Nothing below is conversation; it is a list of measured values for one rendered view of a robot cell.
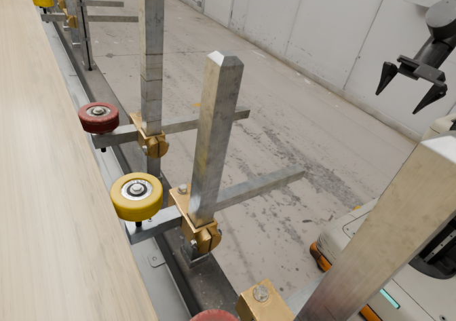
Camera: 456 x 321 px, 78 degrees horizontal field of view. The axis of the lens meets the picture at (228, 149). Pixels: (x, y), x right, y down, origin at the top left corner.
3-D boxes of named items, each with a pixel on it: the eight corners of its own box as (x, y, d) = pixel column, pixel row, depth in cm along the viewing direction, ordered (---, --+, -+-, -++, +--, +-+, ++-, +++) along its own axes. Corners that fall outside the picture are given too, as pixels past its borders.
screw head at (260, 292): (261, 284, 41) (263, 279, 40) (271, 296, 40) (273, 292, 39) (250, 290, 40) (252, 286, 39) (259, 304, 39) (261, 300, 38)
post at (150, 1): (155, 178, 78) (157, -20, 50) (160, 186, 76) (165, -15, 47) (142, 181, 77) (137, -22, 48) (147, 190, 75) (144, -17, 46)
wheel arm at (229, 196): (292, 173, 75) (297, 161, 72) (301, 182, 73) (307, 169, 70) (125, 234, 53) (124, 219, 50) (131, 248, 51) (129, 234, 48)
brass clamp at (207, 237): (191, 197, 63) (193, 181, 60) (222, 246, 54) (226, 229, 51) (164, 206, 59) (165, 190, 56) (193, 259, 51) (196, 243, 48)
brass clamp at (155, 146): (150, 125, 76) (150, 109, 73) (170, 155, 68) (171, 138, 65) (127, 129, 73) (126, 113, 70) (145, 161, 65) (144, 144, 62)
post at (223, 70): (195, 256, 65) (230, 47, 36) (203, 269, 63) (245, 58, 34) (181, 263, 63) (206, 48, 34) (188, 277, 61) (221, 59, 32)
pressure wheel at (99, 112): (108, 165, 63) (103, 123, 56) (77, 155, 64) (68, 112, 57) (128, 146, 70) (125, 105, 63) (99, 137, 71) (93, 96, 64)
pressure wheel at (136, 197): (120, 256, 47) (115, 212, 40) (111, 220, 52) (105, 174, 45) (167, 241, 51) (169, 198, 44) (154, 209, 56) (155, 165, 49)
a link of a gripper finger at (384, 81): (391, 100, 66) (419, 64, 63) (364, 87, 70) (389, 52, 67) (396, 107, 71) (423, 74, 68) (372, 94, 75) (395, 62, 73)
